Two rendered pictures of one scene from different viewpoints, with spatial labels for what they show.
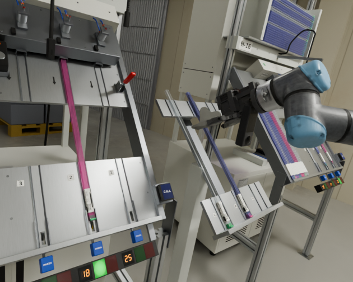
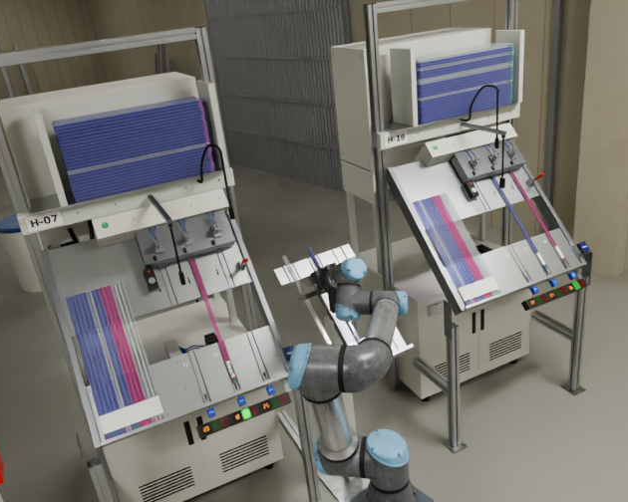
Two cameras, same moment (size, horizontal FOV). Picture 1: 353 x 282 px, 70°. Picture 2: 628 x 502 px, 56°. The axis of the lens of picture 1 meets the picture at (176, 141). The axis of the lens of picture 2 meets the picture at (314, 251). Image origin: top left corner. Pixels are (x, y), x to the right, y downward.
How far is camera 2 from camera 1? 1.46 m
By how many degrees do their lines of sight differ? 19
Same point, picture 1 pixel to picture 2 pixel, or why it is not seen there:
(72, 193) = (218, 366)
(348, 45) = not seen: outside the picture
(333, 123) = (360, 307)
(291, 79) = (338, 273)
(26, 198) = (190, 374)
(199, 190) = (336, 341)
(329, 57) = not seen: outside the picture
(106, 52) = (222, 242)
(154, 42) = (337, 36)
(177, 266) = not seen: hidden behind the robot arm
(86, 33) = (203, 230)
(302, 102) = (340, 293)
